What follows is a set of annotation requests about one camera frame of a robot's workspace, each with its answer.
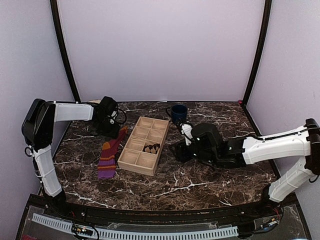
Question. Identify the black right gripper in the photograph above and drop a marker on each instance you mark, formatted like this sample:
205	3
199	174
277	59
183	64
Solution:
182	151

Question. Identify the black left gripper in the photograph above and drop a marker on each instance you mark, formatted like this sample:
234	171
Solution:
104	127

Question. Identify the brown argyle sock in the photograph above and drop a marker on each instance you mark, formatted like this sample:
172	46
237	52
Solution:
152	148

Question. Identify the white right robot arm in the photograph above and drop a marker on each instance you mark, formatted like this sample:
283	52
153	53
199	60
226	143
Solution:
302	142

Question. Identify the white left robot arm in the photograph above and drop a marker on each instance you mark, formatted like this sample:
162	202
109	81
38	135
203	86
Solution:
38	128

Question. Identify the dark blue mug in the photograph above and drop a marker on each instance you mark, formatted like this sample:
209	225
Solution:
177	113

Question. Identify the purple striped sock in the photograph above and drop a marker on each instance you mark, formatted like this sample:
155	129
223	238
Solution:
107	164

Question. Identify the wooden compartment tray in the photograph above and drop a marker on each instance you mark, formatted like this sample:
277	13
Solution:
147	131

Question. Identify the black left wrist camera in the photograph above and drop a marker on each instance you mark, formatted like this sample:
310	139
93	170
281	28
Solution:
108	105

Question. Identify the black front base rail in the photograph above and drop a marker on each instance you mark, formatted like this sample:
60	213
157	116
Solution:
99	216

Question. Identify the white slotted cable duct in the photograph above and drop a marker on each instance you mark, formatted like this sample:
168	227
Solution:
122	231

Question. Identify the left black frame post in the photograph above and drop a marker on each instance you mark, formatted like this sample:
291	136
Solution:
63	50

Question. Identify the black frame post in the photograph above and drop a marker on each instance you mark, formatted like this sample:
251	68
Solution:
63	50
259	51

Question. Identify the right black frame post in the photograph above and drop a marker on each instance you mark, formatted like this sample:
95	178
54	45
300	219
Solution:
259	51

